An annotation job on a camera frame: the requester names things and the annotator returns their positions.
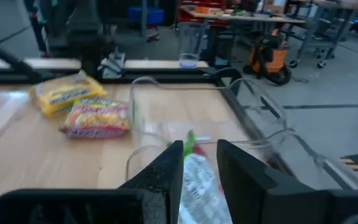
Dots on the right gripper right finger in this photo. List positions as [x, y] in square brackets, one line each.
[259, 199]

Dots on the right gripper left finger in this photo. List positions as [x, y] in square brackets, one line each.
[154, 199]

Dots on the lime chili shrimp ramen pack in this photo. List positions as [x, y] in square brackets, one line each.
[200, 186]
[96, 119]

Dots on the yellow chicken ramen pack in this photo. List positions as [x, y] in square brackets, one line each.
[67, 93]

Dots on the clear plastic cup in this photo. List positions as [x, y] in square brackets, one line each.
[190, 46]

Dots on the grey wheeled cart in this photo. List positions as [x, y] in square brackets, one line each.
[319, 31]

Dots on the wooden workbench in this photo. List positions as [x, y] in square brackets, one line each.
[244, 18]

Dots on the red bin storage shelf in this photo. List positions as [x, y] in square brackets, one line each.
[191, 21]

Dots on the blue storage bin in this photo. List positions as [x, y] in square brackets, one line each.
[145, 15]

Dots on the cardboard box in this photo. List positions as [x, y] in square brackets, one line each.
[275, 7]

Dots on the grey metal mounting bracket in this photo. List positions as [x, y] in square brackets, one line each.
[112, 67]

